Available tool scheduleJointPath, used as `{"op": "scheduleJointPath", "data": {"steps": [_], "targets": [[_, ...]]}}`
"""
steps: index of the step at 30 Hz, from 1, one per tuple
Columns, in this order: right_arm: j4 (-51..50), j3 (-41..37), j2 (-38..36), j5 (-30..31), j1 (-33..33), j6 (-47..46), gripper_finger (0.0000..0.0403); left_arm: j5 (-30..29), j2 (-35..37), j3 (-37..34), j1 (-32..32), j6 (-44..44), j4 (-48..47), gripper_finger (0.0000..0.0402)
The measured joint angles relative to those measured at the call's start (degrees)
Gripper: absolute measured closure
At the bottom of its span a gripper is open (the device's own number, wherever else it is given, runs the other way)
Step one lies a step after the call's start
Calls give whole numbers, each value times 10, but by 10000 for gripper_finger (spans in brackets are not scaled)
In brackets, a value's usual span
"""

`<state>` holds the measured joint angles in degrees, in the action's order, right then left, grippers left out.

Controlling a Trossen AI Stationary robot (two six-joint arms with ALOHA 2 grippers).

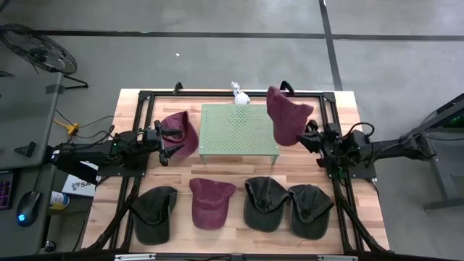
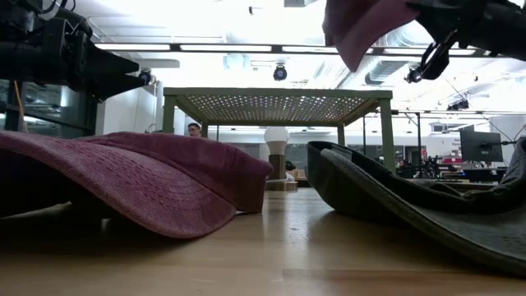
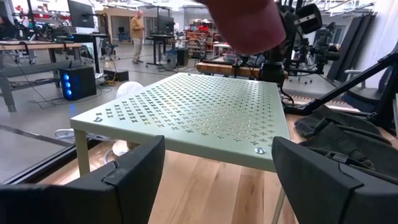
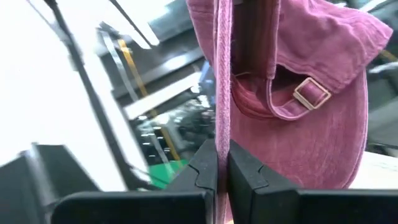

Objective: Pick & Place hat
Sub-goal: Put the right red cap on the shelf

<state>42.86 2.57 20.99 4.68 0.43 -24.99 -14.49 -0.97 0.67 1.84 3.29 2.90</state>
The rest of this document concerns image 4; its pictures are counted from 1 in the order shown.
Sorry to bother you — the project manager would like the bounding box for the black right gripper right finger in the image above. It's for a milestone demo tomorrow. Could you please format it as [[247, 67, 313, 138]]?
[[226, 139, 398, 224]]

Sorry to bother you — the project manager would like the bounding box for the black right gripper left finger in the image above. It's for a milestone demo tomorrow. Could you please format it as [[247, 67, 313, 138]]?
[[51, 139, 218, 224]]

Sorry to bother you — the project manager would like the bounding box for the maroon baseball cap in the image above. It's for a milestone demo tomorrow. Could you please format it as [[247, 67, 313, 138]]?
[[185, 0, 394, 224]]

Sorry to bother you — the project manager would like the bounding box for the yellow strap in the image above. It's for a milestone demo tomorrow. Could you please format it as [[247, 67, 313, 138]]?
[[117, 39, 183, 163]]

